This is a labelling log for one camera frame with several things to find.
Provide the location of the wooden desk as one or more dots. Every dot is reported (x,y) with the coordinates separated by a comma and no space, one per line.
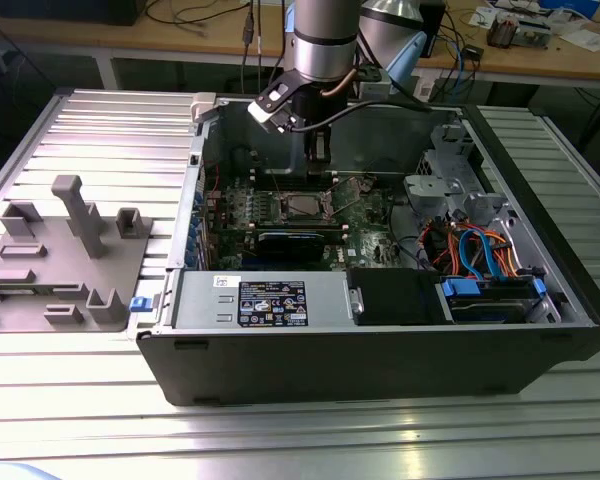
(130,37)

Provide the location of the blue case latch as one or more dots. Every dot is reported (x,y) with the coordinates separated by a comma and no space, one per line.
(139,304)

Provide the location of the grey wrist-mounted box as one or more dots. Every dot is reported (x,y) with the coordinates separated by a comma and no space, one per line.
(375,85)

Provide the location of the green circuit module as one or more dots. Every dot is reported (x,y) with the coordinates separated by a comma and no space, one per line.
(535,35)

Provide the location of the metal locking lever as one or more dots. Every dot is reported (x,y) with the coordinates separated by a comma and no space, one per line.
(277,184)

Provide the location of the black drive bay cover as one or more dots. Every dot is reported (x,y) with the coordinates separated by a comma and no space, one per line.
(390,297)

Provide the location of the grey metal drive cage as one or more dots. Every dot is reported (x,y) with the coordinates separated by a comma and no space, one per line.
(430,187)

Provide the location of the black tower box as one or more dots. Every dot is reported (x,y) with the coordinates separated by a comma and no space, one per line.
(436,30)

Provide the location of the CPU cooler with fins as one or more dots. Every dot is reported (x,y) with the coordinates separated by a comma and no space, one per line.
(502,32)

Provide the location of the beige plastic bracket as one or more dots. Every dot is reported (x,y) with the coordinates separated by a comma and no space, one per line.
(202,107)

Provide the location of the silver power supply unit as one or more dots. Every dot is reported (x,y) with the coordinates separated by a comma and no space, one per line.
(200,300)

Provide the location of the black power supply label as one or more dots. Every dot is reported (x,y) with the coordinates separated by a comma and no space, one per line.
(272,305)

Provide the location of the grey parts rack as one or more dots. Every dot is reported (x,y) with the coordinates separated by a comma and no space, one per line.
(55,280)

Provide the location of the black PC case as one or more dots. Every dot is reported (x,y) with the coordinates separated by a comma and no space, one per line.
(330,370)

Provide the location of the small black box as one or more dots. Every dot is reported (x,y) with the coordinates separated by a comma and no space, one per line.
(475,52)

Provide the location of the silver CPU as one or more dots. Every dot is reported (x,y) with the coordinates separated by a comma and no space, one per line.
(304,205)

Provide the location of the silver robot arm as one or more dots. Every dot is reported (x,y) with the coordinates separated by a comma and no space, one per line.
(325,50)

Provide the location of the white label sheet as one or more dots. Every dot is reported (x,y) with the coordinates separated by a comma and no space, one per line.
(424,92)

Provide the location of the CPU socket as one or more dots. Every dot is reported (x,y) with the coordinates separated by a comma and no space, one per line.
(281,205)

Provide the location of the green motherboard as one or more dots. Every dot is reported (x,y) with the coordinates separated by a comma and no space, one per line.
(360,235)

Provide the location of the hard disk in blue carrier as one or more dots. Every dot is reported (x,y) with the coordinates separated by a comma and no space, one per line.
(480,305)

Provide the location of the white paper sheets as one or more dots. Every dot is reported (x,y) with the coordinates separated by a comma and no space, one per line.
(587,40)

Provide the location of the black graphics card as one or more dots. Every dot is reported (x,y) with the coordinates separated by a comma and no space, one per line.
(280,250)

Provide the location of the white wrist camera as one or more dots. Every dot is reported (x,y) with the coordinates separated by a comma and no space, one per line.
(261,111)

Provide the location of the large black box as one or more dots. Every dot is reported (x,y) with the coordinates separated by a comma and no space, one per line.
(65,10)

